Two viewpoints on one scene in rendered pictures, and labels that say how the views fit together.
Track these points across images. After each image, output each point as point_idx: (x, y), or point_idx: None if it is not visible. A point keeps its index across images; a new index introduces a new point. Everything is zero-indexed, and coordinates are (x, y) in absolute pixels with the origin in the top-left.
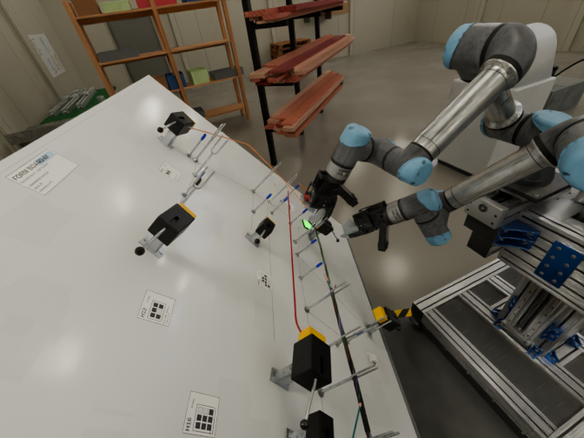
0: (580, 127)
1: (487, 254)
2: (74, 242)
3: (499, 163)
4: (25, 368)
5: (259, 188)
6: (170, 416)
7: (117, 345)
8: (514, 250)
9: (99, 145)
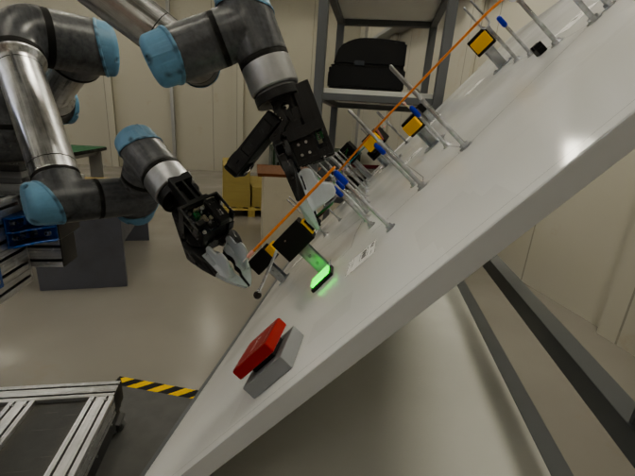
0: (64, 15)
1: None
2: (534, 32)
3: (38, 86)
4: None
5: (456, 165)
6: (445, 109)
7: (477, 80)
8: None
9: None
